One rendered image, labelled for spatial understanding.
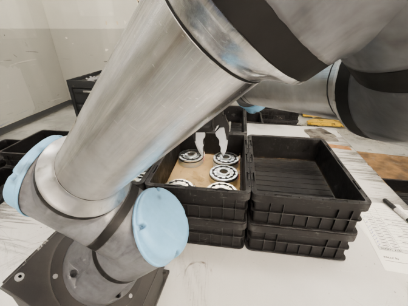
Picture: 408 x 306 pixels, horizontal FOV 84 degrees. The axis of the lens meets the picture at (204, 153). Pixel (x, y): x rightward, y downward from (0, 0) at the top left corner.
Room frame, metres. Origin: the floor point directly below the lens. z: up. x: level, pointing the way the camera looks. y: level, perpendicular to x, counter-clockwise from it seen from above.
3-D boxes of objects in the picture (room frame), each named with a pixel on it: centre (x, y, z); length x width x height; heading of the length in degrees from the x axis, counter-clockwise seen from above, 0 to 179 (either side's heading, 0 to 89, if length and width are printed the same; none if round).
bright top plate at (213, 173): (0.69, -0.07, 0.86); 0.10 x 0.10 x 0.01
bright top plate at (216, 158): (0.79, -0.09, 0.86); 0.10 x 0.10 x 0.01
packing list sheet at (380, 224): (0.55, -0.66, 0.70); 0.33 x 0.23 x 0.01; 172
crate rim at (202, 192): (0.69, 0.00, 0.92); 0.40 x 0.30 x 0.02; 172
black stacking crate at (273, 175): (0.65, -0.30, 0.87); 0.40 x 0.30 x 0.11; 172
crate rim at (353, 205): (0.65, -0.30, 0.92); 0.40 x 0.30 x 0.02; 172
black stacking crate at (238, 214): (0.69, 0.00, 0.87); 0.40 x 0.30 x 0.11; 172
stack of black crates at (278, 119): (2.39, -0.80, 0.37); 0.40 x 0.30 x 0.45; 82
